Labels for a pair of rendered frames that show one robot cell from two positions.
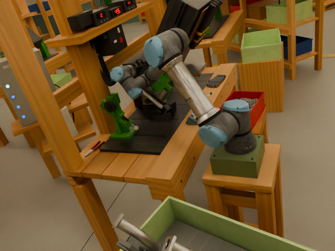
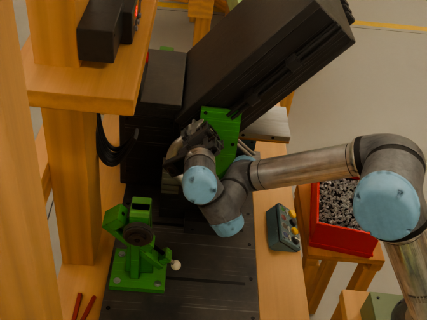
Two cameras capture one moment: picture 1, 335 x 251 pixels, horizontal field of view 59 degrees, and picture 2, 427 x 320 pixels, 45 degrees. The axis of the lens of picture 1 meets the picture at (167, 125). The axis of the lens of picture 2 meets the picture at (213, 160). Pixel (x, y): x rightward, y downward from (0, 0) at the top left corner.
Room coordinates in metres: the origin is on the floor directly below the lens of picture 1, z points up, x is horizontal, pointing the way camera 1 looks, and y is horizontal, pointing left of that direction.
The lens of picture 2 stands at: (0.85, 0.63, 2.12)
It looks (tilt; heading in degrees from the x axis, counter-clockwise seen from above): 42 degrees down; 325
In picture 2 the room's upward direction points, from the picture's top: 8 degrees clockwise
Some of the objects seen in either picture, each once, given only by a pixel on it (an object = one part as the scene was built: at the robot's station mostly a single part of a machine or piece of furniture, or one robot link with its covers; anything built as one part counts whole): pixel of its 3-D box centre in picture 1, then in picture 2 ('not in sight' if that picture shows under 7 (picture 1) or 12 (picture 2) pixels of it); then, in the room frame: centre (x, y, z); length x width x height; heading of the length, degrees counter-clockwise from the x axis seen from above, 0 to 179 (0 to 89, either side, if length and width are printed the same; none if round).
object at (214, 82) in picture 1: (215, 80); not in sight; (2.08, -0.43, 0.91); 0.20 x 0.11 x 0.03; 139
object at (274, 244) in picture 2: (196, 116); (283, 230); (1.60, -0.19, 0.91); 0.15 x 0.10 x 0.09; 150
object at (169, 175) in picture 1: (204, 113); (268, 203); (1.77, -0.27, 0.82); 1.50 x 0.14 x 0.15; 150
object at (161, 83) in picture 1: (160, 72); (217, 135); (1.82, -0.04, 1.17); 0.13 x 0.12 x 0.20; 150
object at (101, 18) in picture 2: (82, 20); (102, 28); (1.77, 0.31, 1.59); 0.15 x 0.07 x 0.07; 150
